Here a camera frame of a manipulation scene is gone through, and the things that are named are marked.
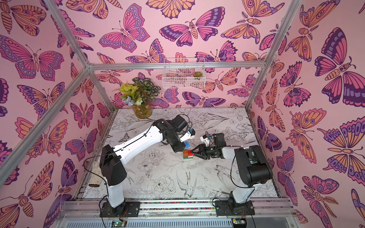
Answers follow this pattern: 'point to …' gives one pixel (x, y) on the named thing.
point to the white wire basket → (184, 78)
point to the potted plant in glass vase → (140, 95)
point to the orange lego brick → (185, 153)
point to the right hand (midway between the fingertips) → (194, 152)
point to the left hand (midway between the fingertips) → (183, 146)
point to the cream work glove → (95, 180)
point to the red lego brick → (189, 154)
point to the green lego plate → (187, 157)
